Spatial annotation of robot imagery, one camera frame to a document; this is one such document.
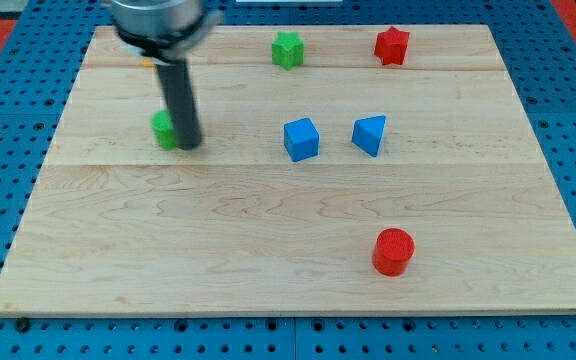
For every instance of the red star block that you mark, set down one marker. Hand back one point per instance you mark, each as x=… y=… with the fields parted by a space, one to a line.
x=391 y=46

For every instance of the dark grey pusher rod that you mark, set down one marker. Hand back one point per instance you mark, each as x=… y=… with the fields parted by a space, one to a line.
x=178 y=93

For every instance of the blue triangle block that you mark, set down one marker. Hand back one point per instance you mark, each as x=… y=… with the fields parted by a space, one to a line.
x=368 y=133

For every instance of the green cylinder block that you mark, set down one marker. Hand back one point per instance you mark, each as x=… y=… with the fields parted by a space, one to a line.
x=163 y=130

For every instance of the yellow block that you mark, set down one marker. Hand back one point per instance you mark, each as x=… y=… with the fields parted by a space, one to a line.
x=147 y=63

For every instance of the red cylinder block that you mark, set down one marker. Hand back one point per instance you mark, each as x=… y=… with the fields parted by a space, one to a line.
x=394 y=248

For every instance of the wooden board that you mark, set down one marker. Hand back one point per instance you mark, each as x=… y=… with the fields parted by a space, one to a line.
x=118 y=227

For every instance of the green star block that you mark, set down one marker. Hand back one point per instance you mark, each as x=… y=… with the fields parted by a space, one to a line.
x=287 y=50

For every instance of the blue cube block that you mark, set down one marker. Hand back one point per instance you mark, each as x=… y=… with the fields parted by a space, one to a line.
x=301 y=139

